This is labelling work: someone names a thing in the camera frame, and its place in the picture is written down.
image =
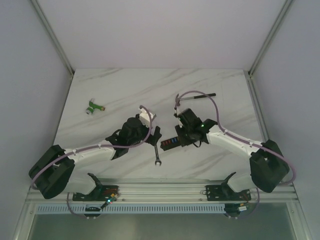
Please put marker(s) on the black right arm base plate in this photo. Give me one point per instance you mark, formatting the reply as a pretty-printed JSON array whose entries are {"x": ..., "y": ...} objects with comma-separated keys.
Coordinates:
[{"x": 215, "y": 193}]

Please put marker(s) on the black fuse box base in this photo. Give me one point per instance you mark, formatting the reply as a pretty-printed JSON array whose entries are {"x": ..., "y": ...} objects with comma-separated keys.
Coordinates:
[{"x": 170, "y": 146}]

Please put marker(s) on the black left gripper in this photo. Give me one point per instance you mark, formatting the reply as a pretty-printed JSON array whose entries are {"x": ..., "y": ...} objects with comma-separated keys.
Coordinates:
[{"x": 153, "y": 136}]

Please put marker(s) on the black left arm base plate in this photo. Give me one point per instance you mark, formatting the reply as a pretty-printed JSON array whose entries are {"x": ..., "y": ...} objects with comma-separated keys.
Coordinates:
[{"x": 110, "y": 192}]

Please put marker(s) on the green white connector plug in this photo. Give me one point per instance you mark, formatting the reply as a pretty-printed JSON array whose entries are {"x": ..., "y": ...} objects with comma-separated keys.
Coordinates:
[{"x": 93, "y": 106}]

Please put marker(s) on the claw hammer black handle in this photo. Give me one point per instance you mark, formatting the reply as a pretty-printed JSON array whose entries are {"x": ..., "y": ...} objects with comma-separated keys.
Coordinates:
[{"x": 194, "y": 98}]

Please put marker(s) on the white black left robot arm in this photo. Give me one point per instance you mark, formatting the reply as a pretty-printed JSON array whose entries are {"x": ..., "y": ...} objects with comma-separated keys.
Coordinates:
[{"x": 76, "y": 170}]

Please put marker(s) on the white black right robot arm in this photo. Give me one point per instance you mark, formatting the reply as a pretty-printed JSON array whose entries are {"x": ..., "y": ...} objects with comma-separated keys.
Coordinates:
[{"x": 266, "y": 164}]

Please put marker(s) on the silver open-end wrench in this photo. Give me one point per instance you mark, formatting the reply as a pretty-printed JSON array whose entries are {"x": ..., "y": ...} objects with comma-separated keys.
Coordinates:
[{"x": 157, "y": 161}]

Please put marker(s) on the white slotted cable duct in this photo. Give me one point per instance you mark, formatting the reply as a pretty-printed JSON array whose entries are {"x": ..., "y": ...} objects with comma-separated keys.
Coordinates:
[{"x": 131, "y": 208}]

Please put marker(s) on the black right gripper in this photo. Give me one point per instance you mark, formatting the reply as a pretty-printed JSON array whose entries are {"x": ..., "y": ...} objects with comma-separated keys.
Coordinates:
[{"x": 179, "y": 128}]

